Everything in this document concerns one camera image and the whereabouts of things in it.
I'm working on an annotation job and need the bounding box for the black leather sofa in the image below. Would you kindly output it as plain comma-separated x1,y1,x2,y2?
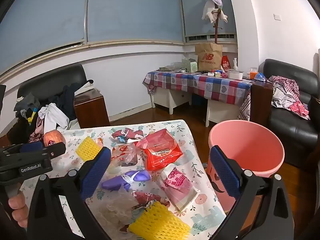
257,59,320,167

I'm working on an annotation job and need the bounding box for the pile of clothes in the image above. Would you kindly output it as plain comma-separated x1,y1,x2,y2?
14,84,87,142

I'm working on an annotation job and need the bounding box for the brown paper bag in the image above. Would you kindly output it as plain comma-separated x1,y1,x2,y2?
194,42,223,72

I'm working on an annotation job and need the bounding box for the red apple with sticker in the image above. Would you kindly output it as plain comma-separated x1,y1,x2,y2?
43,129,67,147

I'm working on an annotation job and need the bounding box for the dark red wrapper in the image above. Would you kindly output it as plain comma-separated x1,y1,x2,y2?
132,190,170,209

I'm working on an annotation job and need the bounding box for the purple plastic wrapper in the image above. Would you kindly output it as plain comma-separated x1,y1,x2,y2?
101,170,152,192

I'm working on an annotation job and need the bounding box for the person's left hand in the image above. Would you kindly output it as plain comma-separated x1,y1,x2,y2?
8,190,29,228

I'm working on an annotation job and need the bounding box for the pink plastic bucket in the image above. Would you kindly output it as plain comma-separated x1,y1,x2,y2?
206,120,285,212

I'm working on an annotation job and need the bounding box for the white cloth sheet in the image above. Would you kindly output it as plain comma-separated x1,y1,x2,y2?
74,79,100,96

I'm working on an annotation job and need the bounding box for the checked tablecloth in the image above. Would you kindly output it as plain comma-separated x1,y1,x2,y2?
143,70,252,122

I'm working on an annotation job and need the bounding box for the floral tablecloth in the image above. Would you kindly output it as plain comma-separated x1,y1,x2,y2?
19,120,228,240

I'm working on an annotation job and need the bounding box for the black leather armchair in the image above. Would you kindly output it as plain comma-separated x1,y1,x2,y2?
6,64,88,143

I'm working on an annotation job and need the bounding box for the red packet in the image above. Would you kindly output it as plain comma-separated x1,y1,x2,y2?
221,55,231,72

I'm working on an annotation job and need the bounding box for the wooden coat stand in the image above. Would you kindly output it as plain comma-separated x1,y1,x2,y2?
211,7,224,44

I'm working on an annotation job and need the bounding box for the heap of patterned clothes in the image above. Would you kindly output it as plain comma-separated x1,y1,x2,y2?
268,75,312,120

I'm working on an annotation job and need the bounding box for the clear bag with red print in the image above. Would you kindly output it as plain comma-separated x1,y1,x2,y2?
110,142,139,168

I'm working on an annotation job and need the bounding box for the green tissue box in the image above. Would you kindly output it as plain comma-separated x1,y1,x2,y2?
181,57,198,73

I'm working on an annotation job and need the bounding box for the grey roller blind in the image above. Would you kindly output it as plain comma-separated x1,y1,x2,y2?
86,0,184,43
179,0,237,37
0,0,90,75

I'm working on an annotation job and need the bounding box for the pink printed tube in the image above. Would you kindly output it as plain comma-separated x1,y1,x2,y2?
159,164,201,212

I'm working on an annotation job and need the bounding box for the red plastic pouch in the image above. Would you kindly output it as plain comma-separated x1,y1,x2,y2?
136,129,183,172

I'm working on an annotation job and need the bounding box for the dark wooden side table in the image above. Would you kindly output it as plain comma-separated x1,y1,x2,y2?
74,89,110,129

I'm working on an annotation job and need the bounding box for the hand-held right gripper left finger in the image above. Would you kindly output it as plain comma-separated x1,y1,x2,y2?
27,146,112,240

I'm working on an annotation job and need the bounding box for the small yellow foam net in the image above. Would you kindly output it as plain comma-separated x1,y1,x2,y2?
75,136,103,162

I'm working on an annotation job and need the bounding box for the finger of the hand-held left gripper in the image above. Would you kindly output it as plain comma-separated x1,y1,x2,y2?
19,141,43,153
42,142,67,159

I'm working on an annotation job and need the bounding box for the white hanging garment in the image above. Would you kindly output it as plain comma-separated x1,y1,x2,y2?
202,0,228,23

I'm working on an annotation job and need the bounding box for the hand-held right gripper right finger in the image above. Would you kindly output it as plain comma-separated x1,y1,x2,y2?
209,145,295,240

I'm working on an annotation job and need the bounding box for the red blue wrapper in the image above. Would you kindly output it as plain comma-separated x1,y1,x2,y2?
111,127,145,143

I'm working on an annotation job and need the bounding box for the large yellow foam net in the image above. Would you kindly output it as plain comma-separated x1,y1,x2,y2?
128,201,192,240

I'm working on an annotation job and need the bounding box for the dark wooden cabinet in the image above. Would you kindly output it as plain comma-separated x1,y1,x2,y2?
250,79,274,128

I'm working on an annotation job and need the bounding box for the white desk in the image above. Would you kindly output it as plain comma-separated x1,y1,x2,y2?
152,89,240,127

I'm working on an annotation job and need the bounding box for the white bowl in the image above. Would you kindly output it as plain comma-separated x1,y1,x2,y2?
227,69,244,80

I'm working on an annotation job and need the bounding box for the clear plastic bag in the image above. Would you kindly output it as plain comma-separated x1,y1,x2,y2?
99,187,140,233

